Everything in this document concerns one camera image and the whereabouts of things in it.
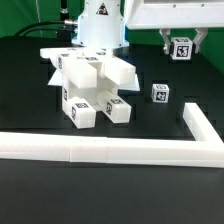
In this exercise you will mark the black antenna post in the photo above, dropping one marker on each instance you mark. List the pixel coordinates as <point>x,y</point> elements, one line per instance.
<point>63,34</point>

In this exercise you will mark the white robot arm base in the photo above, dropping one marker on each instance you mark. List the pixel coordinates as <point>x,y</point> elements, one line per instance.
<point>101,25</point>

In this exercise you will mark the white tagged cube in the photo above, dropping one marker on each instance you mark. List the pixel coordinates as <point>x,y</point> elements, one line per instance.
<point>182,48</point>
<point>160,93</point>

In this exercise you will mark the white chair seat block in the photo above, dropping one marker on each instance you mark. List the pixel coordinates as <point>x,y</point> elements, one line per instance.
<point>70,91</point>

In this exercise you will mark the white chair back frame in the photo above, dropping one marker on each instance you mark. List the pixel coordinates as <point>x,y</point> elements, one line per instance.
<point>82,66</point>

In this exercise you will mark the white U-shaped fixture frame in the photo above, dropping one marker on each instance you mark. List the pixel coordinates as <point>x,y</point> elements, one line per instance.
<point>205,150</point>

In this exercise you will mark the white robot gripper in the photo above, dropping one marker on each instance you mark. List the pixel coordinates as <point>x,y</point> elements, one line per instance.
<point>175,14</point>

